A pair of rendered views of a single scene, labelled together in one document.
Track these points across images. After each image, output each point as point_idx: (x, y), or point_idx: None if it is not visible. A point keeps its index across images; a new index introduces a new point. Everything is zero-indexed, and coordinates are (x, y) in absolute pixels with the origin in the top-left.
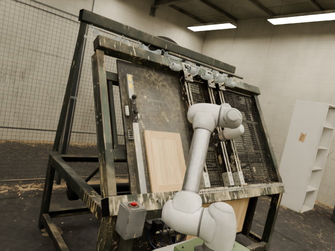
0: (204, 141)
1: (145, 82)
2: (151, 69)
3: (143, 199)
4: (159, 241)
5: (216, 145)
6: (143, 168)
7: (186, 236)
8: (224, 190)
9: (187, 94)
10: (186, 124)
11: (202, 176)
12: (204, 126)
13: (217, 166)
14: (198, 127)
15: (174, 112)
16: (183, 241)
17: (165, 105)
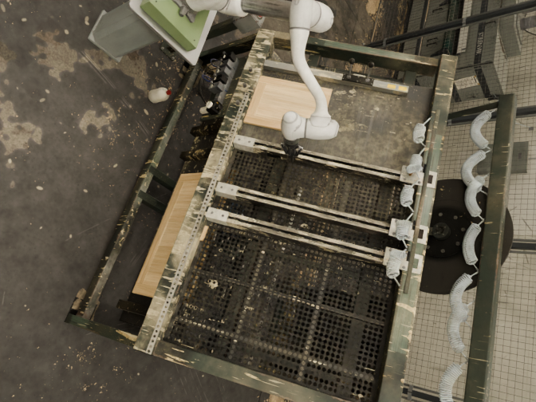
0: (288, 1)
1: (400, 116)
2: None
3: (259, 57)
4: (214, 68)
5: (282, 143)
6: (289, 69)
7: (190, 173)
8: (217, 168)
9: (376, 166)
10: None
11: (255, 3)
12: None
13: (252, 189)
14: None
15: (350, 145)
16: (206, 34)
17: (362, 134)
